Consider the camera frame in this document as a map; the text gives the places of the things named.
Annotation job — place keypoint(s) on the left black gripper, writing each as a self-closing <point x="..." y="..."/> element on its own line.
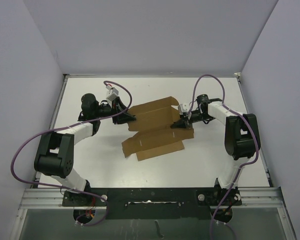
<point x="118" y="106"/>

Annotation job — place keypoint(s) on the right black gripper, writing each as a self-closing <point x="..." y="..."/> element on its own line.
<point x="181" y="123"/>

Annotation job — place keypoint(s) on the brown cardboard box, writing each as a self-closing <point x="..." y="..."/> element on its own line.
<point x="153" y="133"/>

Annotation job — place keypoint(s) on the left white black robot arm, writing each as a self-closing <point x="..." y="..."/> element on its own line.
<point x="55" y="153"/>

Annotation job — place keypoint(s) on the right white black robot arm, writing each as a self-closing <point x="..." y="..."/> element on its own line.
<point x="241" y="139"/>

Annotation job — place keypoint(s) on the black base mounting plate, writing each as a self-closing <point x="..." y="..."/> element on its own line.
<point x="155" y="203"/>

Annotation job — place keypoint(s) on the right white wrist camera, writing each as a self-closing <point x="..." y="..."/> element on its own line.
<point x="184" y="110"/>

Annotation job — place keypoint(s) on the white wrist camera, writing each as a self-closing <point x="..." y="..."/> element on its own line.
<point x="112" y="94"/>
<point x="184" y="110"/>

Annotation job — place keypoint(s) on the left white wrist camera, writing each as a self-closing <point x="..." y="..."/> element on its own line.
<point x="112" y="94"/>

